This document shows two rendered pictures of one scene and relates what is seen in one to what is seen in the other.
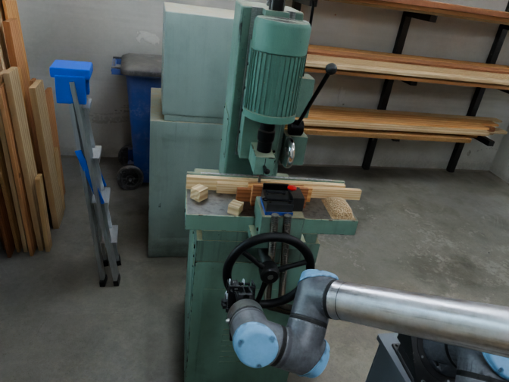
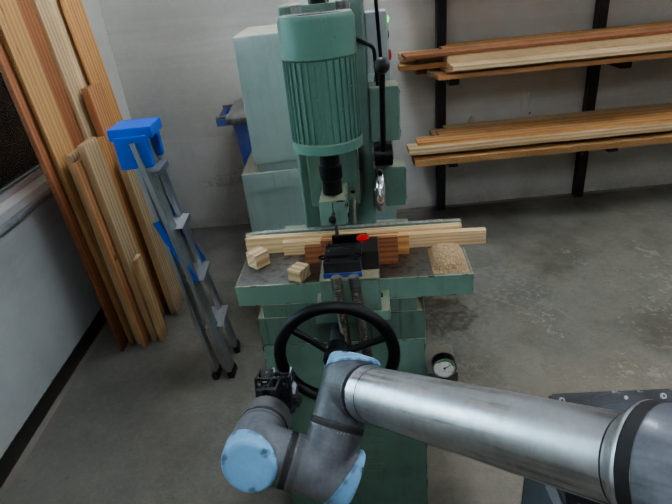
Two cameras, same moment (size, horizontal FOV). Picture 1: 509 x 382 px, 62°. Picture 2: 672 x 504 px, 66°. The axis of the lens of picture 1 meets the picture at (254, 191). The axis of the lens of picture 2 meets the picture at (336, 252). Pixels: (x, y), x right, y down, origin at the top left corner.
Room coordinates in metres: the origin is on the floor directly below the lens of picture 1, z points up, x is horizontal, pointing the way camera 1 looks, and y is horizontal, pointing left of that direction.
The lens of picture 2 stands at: (0.16, -0.38, 1.57)
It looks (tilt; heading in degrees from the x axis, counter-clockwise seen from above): 28 degrees down; 17
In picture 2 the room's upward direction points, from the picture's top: 6 degrees counter-clockwise
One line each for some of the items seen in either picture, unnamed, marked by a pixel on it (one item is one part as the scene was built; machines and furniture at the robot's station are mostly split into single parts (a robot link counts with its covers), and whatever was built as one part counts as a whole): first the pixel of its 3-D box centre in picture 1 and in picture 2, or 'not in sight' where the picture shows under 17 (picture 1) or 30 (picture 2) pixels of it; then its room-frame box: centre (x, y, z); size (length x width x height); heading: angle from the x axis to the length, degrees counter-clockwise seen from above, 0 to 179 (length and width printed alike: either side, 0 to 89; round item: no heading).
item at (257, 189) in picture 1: (279, 196); (359, 251); (1.32, -0.09, 0.94); 0.20 x 0.01 x 0.08; 102
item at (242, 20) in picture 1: (254, 102); (334, 130); (1.68, 0.05, 1.16); 0.22 x 0.22 x 0.72; 12
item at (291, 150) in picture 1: (288, 152); (380, 190); (1.54, -0.11, 1.02); 0.12 x 0.03 x 0.12; 12
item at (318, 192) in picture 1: (290, 190); (383, 241); (1.42, -0.13, 0.92); 0.55 x 0.02 x 0.04; 102
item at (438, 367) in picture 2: not in sight; (443, 366); (1.24, -0.31, 0.65); 0.06 x 0.04 x 0.08; 102
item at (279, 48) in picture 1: (276, 70); (322, 84); (1.39, -0.01, 1.35); 0.18 x 0.18 x 0.31
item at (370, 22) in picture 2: not in sight; (376, 41); (1.73, -0.08, 1.40); 0.10 x 0.06 x 0.16; 12
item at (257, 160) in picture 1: (261, 160); (335, 205); (1.41, -0.01, 1.03); 0.14 x 0.07 x 0.09; 12
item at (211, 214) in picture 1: (271, 216); (353, 279); (1.29, -0.07, 0.87); 0.61 x 0.30 x 0.06; 102
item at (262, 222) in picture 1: (277, 218); (351, 281); (1.21, -0.09, 0.92); 0.15 x 0.13 x 0.09; 102
